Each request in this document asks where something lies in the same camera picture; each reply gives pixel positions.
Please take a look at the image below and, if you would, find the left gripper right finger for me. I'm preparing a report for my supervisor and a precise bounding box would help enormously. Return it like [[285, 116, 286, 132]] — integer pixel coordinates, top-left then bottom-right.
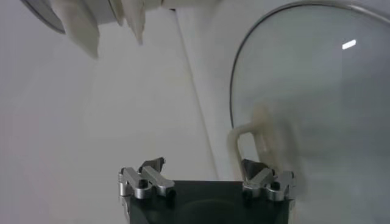
[[240, 158, 296, 202]]

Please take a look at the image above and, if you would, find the glass lid cream handle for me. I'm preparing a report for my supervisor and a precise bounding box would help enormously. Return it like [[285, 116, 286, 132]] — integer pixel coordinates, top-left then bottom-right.
[[227, 0, 390, 224]]

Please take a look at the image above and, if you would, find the stainless steel steamer basket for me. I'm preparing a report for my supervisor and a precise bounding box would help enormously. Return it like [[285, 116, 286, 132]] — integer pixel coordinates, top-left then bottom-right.
[[19, 0, 122, 58]]

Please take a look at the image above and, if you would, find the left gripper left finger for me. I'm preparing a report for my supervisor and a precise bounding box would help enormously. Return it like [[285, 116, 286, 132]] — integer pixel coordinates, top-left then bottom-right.
[[118, 157, 177, 200]]

